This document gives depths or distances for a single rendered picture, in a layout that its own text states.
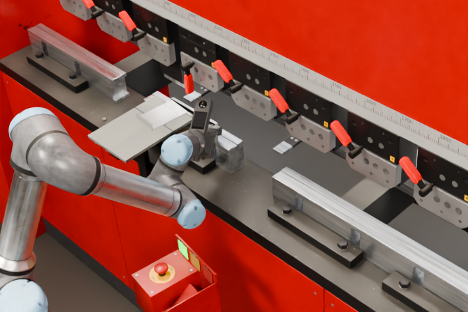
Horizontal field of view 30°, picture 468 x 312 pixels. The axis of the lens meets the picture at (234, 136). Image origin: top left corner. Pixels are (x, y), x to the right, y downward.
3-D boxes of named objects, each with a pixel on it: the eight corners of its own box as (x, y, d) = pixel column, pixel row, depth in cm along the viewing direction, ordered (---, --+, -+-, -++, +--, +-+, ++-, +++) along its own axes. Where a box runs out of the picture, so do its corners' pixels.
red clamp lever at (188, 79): (184, 94, 245) (180, 65, 239) (194, 87, 248) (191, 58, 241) (188, 96, 244) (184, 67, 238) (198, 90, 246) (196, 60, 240)
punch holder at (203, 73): (182, 75, 249) (176, 25, 239) (205, 62, 253) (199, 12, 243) (219, 95, 240) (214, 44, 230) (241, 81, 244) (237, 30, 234)
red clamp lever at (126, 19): (118, 12, 250) (137, 40, 250) (129, 6, 253) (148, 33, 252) (115, 15, 252) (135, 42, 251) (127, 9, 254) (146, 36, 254)
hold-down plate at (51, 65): (27, 63, 316) (26, 56, 314) (40, 56, 318) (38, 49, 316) (76, 94, 298) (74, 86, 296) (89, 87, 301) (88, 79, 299)
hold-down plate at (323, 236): (267, 216, 244) (267, 208, 242) (280, 206, 247) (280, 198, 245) (350, 269, 227) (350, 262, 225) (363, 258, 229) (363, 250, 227)
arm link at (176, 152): (152, 158, 226) (168, 130, 224) (167, 151, 236) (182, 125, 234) (177, 174, 224) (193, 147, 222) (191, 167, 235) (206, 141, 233)
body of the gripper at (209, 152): (192, 152, 252) (177, 159, 240) (193, 122, 250) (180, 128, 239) (217, 155, 250) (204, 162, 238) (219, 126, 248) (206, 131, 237)
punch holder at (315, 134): (285, 131, 225) (283, 79, 215) (307, 116, 230) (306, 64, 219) (329, 156, 216) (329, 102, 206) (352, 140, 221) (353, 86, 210)
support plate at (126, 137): (88, 137, 259) (87, 135, 259) (155, 97, 273) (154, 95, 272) (125, 163, 249) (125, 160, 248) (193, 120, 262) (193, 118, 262)
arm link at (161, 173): (153, 209, 226) (173, 175, 223) (135, 186, 233) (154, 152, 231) (177, 214, 231) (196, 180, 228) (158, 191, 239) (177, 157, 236)
